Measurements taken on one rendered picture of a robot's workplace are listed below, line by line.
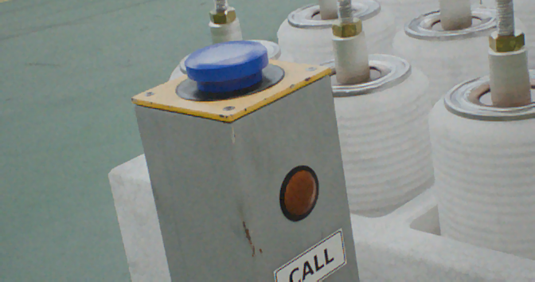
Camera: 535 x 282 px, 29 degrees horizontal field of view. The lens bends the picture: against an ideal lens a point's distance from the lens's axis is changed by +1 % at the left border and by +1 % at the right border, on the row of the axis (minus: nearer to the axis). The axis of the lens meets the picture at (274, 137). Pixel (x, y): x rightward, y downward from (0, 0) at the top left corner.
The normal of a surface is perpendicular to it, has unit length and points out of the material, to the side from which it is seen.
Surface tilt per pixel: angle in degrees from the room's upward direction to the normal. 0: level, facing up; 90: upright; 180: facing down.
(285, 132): 90
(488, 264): 0
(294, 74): 0
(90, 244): 0
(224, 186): 90
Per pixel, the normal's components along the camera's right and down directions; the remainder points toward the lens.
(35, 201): -0.15, -0.92
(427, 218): 0.72, 0.14
